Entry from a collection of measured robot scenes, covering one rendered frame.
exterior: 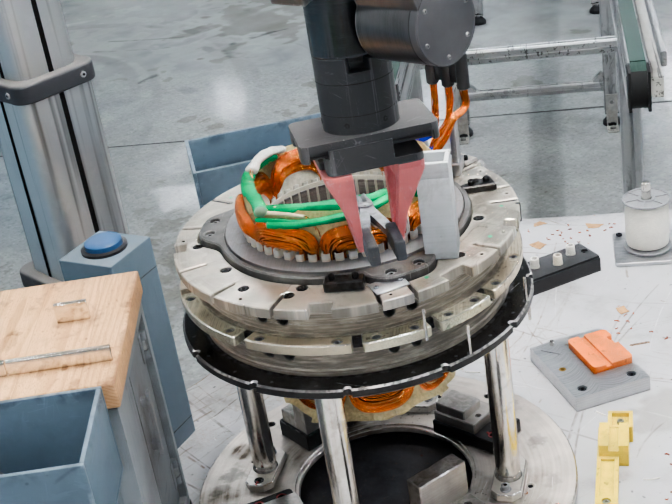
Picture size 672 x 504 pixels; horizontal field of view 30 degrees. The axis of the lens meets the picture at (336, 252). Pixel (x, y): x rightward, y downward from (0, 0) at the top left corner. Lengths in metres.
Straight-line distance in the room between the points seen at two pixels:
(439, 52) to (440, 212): 0.24
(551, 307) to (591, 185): 2.17
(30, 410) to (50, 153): 0.49
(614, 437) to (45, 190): 0.70
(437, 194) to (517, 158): 2.95
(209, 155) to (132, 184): 2.75
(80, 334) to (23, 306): 0.09
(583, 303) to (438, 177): 0.61
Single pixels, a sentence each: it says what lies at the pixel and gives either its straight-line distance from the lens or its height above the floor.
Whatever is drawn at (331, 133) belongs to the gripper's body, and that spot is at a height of 1.26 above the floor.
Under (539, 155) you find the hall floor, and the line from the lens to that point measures 3.99.
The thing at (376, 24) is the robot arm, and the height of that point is 1.35.
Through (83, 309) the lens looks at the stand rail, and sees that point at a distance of 1.14.
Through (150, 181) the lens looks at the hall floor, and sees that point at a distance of 4.25.
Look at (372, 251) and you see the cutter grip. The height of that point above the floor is 1.18.
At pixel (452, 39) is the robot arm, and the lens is 0.84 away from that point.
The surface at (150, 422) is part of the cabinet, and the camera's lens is 1.22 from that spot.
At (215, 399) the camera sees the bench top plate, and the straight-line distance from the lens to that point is 1.52.
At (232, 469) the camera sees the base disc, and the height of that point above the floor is 0.80.
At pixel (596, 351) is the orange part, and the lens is 1.47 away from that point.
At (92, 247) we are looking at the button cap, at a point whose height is 1.04.
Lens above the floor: 1.59
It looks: 27 degrees down
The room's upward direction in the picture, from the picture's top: 9 degrees counter-clockwise
